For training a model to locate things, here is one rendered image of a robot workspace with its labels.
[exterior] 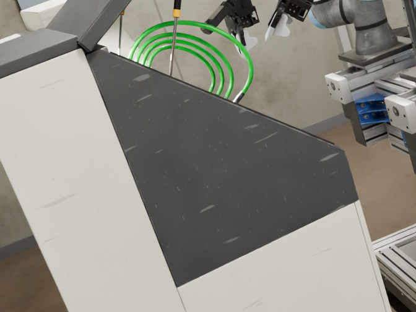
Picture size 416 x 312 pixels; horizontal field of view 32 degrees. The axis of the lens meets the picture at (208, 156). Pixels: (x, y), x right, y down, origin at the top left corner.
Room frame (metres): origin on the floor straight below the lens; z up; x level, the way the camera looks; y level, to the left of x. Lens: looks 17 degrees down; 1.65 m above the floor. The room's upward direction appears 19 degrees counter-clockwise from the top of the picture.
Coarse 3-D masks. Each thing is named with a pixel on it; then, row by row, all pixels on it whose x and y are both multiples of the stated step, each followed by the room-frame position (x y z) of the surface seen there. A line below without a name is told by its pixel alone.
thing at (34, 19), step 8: (56, 0) 2.88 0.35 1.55; (64, 0) 2.63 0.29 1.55; (32, 8) 2.93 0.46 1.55; (40, 8) 2.67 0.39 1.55; (48, 8) 2.45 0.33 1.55; (56, 8) 2.43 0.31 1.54; (24, 16) 2.94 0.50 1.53; (32, 16) 2.62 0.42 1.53; (40, 16) 2.42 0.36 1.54; (48, 16) 2.42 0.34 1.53; (32, 24) 2.75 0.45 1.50; (40, 24) 2.47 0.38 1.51; (112, 32) 2.47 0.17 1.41; (104, 40) 2.46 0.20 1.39; (112, 40) 2.46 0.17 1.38; (128, 40) 2.48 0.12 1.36; (112, 48) 2.46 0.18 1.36; (128, 48) 2.47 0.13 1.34; (136, 48) 2.48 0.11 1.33
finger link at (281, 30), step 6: (276, 12) 1.93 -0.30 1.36; (282, 18) 1.93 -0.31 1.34; (270, 24) 1.95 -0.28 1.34; (282, 24) 1.94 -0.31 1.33; (270, 30) 1.94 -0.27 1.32; (276, 30) 1.94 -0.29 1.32; (282, 30) 1.94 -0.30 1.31; (288, 30) 1.93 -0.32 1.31; (270, 36) 1.94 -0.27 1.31; (282, 36) 1.94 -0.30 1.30
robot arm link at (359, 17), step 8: (344, 0) 2.52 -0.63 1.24; (352, 0) 2.49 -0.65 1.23; (360, 0) 2.46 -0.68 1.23; (368, 0) 2.46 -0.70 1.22; (376, 0) 2.46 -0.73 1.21; (344, 8) 2.51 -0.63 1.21; (352, 8) 2.49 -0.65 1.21; (360, 8) 2.47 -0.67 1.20; (368, 8) 2.46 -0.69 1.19; (376, 8) 2.46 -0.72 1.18; (344, 16) 2.52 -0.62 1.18; (352, 16) 2.50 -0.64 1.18; (360, 16) 2.47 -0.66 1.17; (368, 16) 2.46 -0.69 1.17; (376, 16) 2.46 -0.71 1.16; (384, 16) 2.48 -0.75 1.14; (360, 24) 2.48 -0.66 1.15; (368, 24) 2.46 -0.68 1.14
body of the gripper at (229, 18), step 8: (232, 0) 2.17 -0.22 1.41; (240, 0) 2.18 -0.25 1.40; (248, 0) 2.18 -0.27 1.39; (240, 8) 2.18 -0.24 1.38; (248, 8) 2.16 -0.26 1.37; (232, 16) 2.15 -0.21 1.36; (240, 16) 2.15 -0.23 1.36; (248, 16) 2.17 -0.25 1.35; (256, 16) 2.17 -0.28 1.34; (232, 24) 2.16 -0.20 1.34; (240, 24) 2.15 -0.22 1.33; (248, 24) 2.17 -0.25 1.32; (232, 32) 2.19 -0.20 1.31
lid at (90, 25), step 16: (80, 0) 2.17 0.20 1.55; (96, 0) 1.92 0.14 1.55; (112, 0) 1.75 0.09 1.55; (128, 0) 1.75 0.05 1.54; (64, 16) 2.22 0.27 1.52; (80, 16) 1.95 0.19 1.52; (96, 16) 1.75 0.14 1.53; (112, 16) 1.74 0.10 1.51; (64, 32) 1.99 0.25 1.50; (80, 32) 1.77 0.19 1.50; (96, 32) 1.73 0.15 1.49
